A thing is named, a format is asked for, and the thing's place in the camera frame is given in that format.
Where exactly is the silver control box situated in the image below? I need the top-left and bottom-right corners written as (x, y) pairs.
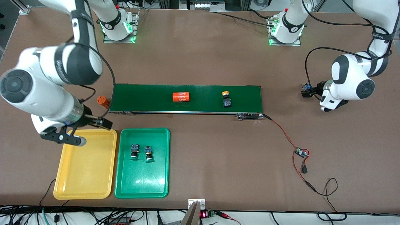
top-left (179, 0), bottom-right (226, 10)

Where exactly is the grey metal camera stand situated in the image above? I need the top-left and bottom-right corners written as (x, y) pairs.
top-left (181, 199), bottom-right (206, 225)

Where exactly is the orange 4680 battery cylinder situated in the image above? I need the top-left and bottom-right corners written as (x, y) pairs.
top-left (97, 96), bottom-right (110, 110)
top-left (172, 92), bottom-right (191, 103)

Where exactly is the red and black wire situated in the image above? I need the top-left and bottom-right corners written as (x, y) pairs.
top-left (262, 114), bottom-right (299, 151)
top-left (292, 154), bottom-right (347, 222)

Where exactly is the black table cable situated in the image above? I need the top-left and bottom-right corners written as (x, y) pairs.
top-left (216, 12), bottom-right (275, 28)

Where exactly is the yellow plastic tray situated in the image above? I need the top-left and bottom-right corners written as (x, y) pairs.
top-left (53, 129), bottom-right (118, 200)

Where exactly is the red clip lead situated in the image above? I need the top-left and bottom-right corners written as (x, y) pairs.
top-left (216, 211), bottom-right (242, 225)

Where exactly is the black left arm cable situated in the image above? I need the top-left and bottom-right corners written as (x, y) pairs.
top-left (302, 0), bottom-right (393, 101)

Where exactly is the green plastic tray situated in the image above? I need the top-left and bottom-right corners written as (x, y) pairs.
top-left (114, 128), bottom-right (171, 199)

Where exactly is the red and black power strip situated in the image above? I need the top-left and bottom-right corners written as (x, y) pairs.
top-left (105, 216), bottom-right (133, 225)

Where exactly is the yellow push button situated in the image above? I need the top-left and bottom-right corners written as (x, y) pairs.
top-left (301, 82), bottom-right (314, 98)
top-left (221, 91), bottom-right (232, 108)

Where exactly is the teal cable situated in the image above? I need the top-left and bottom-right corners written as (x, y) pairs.
top-left (40, 207), bottom-right (51, 225)

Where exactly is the aluminium frame profile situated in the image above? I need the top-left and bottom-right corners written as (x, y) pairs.
top-left (11, 0), bottom-right (31, 15)

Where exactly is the green conveyor belt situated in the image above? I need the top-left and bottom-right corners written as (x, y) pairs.
top-left (108, 83), bottom-right (264, 121)

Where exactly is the thin black cable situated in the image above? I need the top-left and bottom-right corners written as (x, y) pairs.
top-left (40, 179), bottom-right (57, 207)

